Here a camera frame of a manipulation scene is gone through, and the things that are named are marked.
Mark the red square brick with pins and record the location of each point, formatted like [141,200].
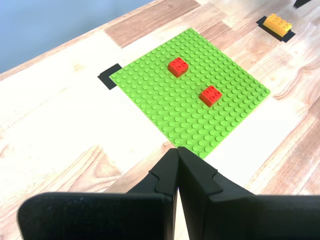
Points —
[178,68]
[210,97]

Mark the black tape rectangle frame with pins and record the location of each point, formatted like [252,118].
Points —
[287,38]

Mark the black tape corner marker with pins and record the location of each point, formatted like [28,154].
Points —
[106,77]

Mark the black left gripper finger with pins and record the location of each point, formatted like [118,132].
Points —
[100,215]
[237,215]

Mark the green studded baseplate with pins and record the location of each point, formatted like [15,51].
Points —
[162,105]

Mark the yellow rectangular brick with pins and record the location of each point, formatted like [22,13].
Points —
[276,26]

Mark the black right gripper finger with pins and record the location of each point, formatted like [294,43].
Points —
[301,2]

